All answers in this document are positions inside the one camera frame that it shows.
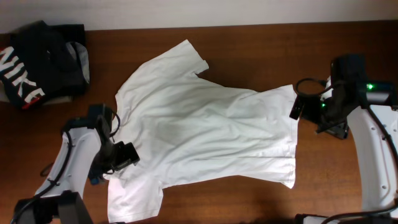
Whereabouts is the black shirt with white lettering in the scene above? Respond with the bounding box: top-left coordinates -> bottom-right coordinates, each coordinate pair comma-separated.
1,21 -> 90,110

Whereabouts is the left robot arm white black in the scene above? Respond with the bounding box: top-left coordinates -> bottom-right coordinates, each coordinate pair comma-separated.
11,104 -> 140,224

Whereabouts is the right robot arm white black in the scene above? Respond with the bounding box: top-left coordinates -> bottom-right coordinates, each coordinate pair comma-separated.
290,54 -> 397,224

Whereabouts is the white t-shirt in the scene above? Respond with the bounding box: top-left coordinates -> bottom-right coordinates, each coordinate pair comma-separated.
108,40 -> 298,223

